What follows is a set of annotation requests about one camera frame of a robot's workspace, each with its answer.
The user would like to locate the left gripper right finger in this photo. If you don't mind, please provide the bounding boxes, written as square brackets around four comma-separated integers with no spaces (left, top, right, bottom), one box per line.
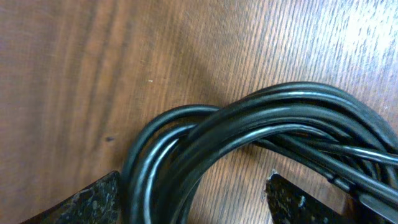
[266,170,356,224]

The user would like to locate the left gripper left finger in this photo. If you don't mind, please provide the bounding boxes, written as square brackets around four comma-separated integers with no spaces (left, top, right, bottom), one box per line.
[22,170,121,224]

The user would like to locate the black cable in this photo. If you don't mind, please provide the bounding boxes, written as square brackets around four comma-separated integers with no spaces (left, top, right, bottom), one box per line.
[119,81,398,224]

